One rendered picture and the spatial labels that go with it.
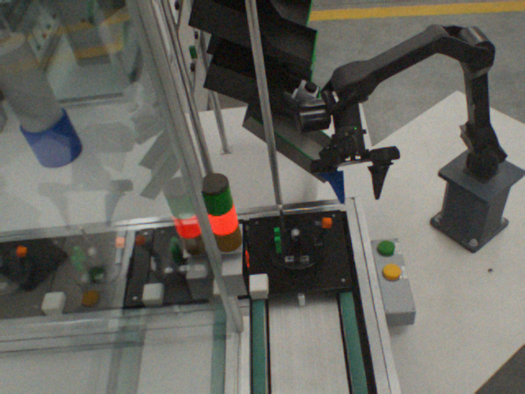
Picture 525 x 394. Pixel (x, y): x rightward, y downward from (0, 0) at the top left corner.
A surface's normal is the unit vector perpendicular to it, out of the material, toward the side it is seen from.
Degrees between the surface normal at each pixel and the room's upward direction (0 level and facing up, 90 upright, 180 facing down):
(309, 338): 0
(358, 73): 11
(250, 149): 0
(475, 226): 90
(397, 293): 0
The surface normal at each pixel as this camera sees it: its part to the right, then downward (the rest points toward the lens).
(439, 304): -0.12, -0.68
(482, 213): -0.13, 0.73
